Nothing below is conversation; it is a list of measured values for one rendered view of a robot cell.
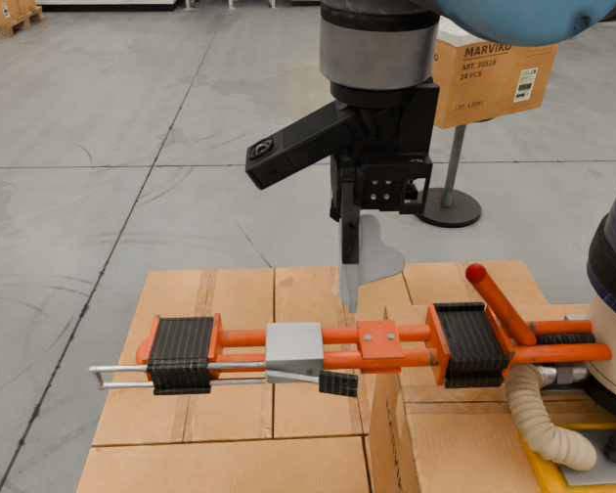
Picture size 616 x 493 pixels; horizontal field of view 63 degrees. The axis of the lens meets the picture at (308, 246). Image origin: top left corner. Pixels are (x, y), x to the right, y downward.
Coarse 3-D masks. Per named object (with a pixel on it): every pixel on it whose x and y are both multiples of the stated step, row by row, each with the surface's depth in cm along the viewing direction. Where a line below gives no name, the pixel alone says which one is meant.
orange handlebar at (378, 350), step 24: (240, 336) 62; (264, 336) 62; (336, 336) 63; (360, 336) 62; (384, 336) 62; (408, 336) 63; (216, 360) 59; (240, 360) 59; (264, 360) 59; (336, 360) 59; (360, 360) 60; (384, 360) 60; (408, 360) 60; (432, 360) 60; (528, 360) 60; (552, 360) 60; (576, 360) 61; (600, 360) 61
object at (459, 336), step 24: (432, 312) 63; (456, 312) 65; (480, 312) 65; (432, 336) 62; (456, 336) 61; (480, 336) 61; (504, 336) 60; (456, 360) 57; (480, 360) 57; (504, 360) 57; (456, 384) 60; (480, 384) 60
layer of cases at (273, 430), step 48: (144, 288) 150; (192, 288) 150; (240, 288) 150; (288, 288) 150; (336, 288) 150; (384, 288) 150; (432, 288) 150; (528, 288) 150; (144, 336) 134; (240, 384) 122; (288, 384) 122; (96, 432) 111; (144, 432) 111; (192, 432) 111; (240, 432) 111; (288, 432) 111; (336, 432) 111; (96, 480) 103; (144, 480) 103; (192, 480) 103; (240, 480) 103; (288, 480) 103; (336, 480) 103
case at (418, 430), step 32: (416, 320) 84; (384, 384) 87; (416, 384) 73; (384, 416) 87; (416, 416) 69; (448, 416) 69; (480, 416) 69; (576, 416) 69; (608, 416) 69; (384, 448) 87; (416, 448) 65; (448, 448) 65; (480, 448) 65; (512, 448) 65; (384, 480) 88; (416, 480) 63; (448, 480) 62; (480, 480) 62; (512, 480) 62
